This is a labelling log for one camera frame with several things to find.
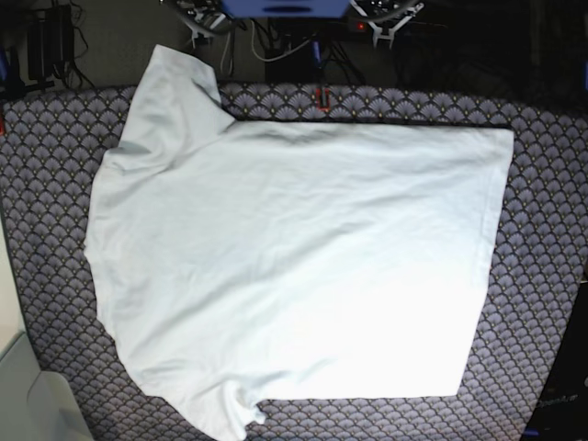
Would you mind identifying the white T-shirt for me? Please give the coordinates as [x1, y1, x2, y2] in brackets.
[85, 46, 514, 440]

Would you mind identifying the red black table clamp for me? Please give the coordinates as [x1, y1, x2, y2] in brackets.
[316, 87, 331, 112]

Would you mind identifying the white cable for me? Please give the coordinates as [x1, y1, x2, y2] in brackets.
[221, 17, 313, 74]

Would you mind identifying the black box with lettering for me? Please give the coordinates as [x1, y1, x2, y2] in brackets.
[521, 283, 588, 440]

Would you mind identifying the black power strip red light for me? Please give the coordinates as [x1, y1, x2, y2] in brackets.
[349, 17, 449, 33]

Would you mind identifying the blue box at top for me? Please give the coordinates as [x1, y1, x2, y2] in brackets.
[221, 0, 351, 18]

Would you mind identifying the white plastic bin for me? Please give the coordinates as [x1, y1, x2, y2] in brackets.
[1, 333, 93, 440]

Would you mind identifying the black adapter on floor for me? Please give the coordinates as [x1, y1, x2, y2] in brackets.
[27, 5, 74, 82]

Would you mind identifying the patterned fan-print table cloth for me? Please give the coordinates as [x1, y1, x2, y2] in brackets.
[1, 84, 587, 440]

